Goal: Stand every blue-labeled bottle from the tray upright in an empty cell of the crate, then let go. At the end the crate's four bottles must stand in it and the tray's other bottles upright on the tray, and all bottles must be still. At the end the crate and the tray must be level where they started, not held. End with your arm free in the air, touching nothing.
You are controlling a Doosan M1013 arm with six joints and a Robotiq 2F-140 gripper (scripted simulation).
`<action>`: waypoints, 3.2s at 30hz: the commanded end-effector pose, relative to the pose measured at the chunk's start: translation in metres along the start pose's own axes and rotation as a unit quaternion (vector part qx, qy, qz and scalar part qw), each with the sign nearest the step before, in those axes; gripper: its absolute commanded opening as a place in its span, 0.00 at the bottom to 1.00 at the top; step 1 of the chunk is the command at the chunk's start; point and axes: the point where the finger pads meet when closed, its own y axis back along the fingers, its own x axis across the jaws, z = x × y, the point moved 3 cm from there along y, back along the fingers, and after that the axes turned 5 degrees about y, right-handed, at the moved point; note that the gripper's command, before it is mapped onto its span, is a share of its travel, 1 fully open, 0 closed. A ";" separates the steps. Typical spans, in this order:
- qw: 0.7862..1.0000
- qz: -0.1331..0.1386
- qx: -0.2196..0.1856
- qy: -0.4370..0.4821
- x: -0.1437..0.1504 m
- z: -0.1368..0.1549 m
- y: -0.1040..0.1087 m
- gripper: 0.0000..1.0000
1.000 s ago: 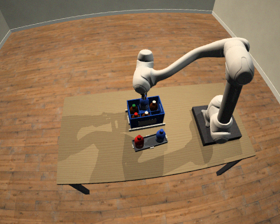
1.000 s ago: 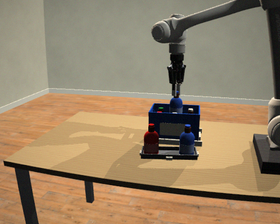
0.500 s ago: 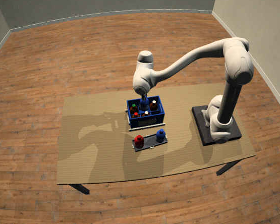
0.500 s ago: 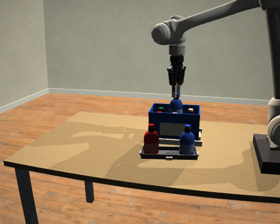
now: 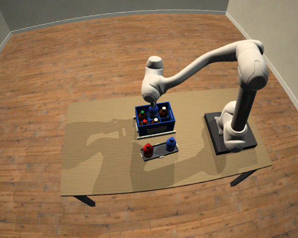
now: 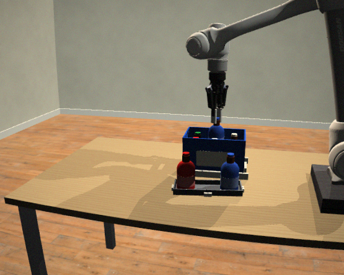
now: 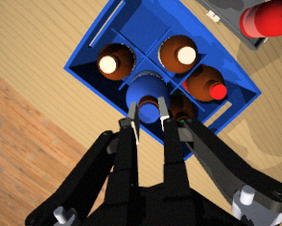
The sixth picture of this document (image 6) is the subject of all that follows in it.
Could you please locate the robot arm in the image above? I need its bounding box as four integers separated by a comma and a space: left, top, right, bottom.
186, 0, 344, 185

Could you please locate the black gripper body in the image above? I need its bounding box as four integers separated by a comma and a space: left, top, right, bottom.
209, 72, 226, 92

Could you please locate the blue bottle with grey label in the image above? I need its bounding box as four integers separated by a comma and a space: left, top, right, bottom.
220, 153, 239, 190

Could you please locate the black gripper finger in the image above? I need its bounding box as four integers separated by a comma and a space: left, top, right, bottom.
205, 85, 219, 124
217, 84, 229, 123

